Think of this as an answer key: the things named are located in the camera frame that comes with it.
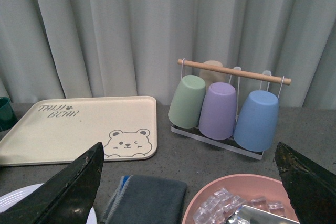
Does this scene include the green plastic cup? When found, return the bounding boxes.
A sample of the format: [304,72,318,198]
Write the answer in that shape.
[168,75,206,129]

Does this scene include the purple plastic cup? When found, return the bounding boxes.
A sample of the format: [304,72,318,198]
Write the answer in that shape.
[198,82,237,140]

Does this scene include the metal scoop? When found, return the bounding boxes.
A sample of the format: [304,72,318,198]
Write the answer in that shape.
[226,205,299,223]

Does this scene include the beige plastic cup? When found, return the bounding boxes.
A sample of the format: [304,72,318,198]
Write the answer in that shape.
[198,60,225,89]

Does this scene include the blue plastic cup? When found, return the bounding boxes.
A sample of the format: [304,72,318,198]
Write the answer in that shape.
[233,90,279,152]

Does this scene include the white curtain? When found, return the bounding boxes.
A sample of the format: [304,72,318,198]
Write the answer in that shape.
[1,0,335,109]

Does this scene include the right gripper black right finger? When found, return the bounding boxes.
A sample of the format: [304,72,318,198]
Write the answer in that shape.
[275,142,335,223]

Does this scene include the dark green enamel mug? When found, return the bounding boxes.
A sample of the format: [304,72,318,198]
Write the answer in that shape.
[0,97,18,131]

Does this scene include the cream bear tray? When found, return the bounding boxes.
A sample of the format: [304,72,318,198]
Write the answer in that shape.
[1,96,157,166]

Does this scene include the white cup rack wooden handle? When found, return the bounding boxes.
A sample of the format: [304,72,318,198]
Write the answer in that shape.
[171,59,291,160]

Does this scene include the clear ice cubes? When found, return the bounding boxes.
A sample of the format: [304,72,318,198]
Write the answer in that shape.
[193,188,286,223]

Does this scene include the grey folded cloth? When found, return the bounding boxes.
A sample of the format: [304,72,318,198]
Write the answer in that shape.
[99,175,187,223]

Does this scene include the white plate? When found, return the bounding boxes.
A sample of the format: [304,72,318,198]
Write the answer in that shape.
[0,183,98,224]

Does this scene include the pink bowl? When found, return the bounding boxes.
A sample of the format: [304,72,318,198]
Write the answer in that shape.
[182,174,298,223]

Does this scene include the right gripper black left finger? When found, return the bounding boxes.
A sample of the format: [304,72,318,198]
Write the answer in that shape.
[1,142,104,223]

